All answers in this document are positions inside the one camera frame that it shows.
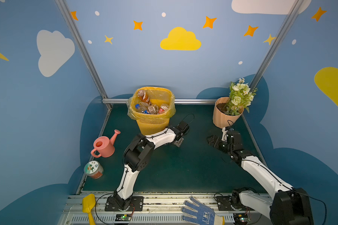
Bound amber tea bottle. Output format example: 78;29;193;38
137;90;151;105

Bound red-label red-cap water bottle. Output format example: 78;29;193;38
158;104;170;114

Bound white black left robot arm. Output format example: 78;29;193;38
113;121;190;211

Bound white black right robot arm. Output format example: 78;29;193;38
207;128;314;225

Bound yellow slatted waste bin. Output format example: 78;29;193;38
129;86;172;136

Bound yellow plastic bin liner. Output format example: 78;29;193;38
127;87;176;120

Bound pink ribbed flower pot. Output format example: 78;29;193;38
213;97;244;128

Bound white green artificial flowers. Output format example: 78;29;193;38
224;78;258;116

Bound blue dotted work glove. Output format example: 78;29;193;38
181;196;225;225

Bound pink watering can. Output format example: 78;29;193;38
91;129;121;158

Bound round jar floral lid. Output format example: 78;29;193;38
84;160;104;179

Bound yellow toy shovel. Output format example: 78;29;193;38
82;194;96;225

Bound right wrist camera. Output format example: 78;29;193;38
222;126;231;141

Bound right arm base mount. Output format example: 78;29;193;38
214;193;252;211

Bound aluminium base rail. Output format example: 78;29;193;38
57;191;272;225

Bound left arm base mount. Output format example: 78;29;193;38
104;196;144;212

